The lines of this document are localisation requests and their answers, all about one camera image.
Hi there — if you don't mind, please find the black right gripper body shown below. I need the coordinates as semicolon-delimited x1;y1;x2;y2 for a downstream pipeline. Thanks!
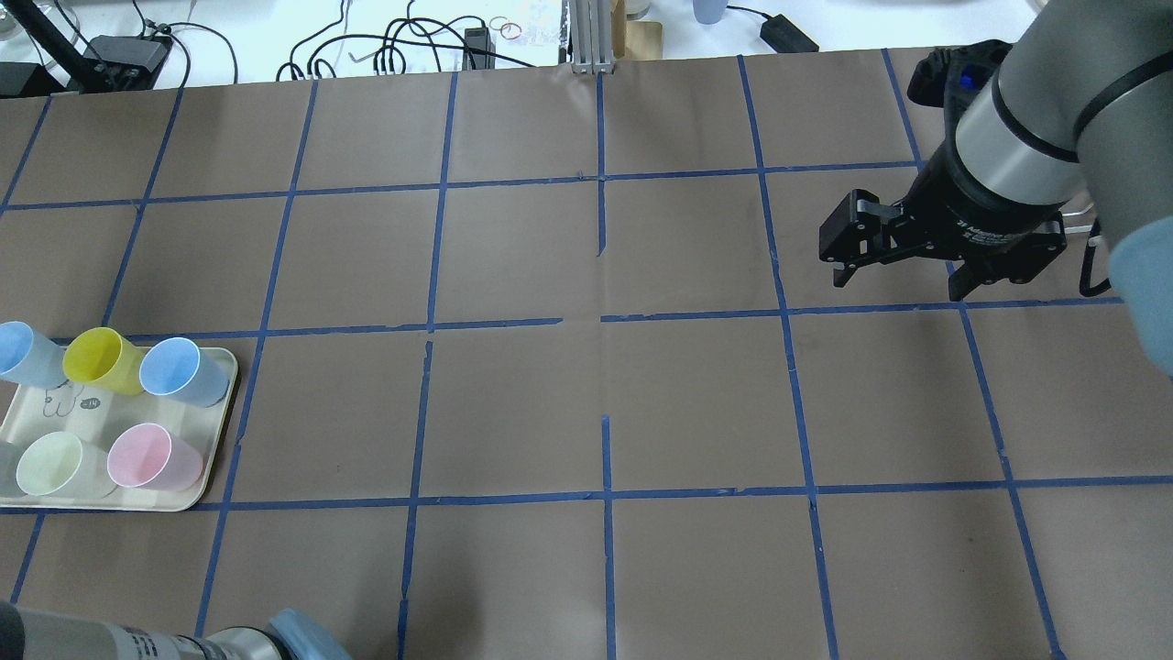
818;151;1067;302

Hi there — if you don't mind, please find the light blue ikea cup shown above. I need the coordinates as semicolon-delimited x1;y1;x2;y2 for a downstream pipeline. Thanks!
1;321;70;390

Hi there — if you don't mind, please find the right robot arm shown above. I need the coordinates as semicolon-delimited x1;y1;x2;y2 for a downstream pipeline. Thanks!
818;1;1172;372

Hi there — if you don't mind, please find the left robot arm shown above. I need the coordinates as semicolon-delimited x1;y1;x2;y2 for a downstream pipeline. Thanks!
1;603;352;659

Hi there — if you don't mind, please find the blue cup on tray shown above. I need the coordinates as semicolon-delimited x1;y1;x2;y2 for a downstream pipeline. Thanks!
138;336;232;408

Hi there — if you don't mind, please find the pink plastic cup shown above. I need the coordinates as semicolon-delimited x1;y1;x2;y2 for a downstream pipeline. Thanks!
106;423;204;492

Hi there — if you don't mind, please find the yellow plastic cup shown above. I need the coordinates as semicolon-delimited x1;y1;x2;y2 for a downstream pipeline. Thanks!
62;327;147;396

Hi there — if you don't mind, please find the pale green plastic cup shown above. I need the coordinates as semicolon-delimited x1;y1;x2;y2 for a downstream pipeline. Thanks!
16;431;116;499

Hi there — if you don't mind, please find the black power adapter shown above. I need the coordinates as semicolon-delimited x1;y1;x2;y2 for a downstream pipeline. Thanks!
759;14;820;54

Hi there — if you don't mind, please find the wooden stand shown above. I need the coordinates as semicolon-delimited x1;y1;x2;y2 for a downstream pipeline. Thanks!
610;1;663;61

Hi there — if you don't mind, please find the cream plastic tray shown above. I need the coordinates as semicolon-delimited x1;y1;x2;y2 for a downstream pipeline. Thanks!
0;346;239;512

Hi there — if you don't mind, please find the black monitor stand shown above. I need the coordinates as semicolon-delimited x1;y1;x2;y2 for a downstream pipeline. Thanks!
4;1;175;94

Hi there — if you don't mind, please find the aluminium frame post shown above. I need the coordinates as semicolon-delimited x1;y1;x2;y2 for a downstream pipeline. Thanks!
563;1;615;74

